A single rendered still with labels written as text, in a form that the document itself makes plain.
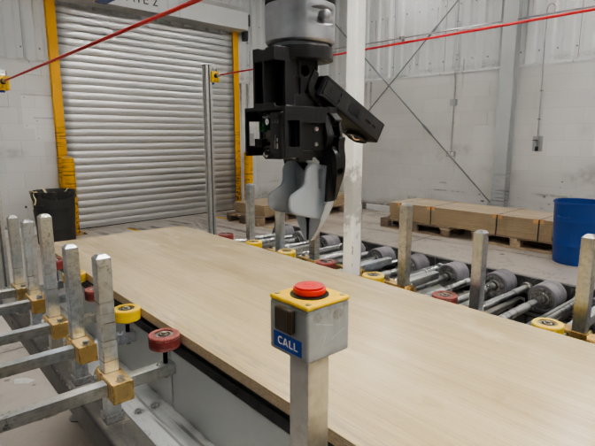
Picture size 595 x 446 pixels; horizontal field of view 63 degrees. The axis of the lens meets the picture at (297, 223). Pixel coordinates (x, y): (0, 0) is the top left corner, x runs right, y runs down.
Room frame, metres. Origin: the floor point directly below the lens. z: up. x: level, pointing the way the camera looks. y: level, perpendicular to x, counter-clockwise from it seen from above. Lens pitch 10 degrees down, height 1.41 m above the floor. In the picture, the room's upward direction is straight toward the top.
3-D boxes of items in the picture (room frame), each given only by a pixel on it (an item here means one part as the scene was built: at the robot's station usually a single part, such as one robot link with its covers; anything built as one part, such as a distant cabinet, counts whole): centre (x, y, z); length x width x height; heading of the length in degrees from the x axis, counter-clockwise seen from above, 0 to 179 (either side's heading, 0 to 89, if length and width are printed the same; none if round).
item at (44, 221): (1.50, 0.80, 0.93); 0.03 x 0.03 x 0.48; 41
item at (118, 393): (1.11, 0.46, 0.81); 0.13 x 0.06 x 0.05; 41
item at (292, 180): (0.56, 0.01, 1.34); 0.06 x 0.03 x 0.09; 130
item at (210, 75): (2.84, 0.49, 1.25); 0.15 x 0.08 x 1.10; 41
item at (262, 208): (8.72, -0.04, 0.23); 2.41 x 0.77 x 0.17; 136
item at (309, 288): (0.56, -0.01, 1.22); 0.04 x 0.04 x 0.02
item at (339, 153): (0.54, -0.03, 1.38); 0.05 x 0.02 x 0.09; 40
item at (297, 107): (0.54, 0.00, 1.44); 0.09 x 0.08 x 0.12; 130
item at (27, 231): (1.69, 0.96, 0.88); 0.03 x 0.03 x 0.48; 41
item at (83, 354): (1.29, 0.62, 0.82); 0.13 x 0.06 x 0.05; 41
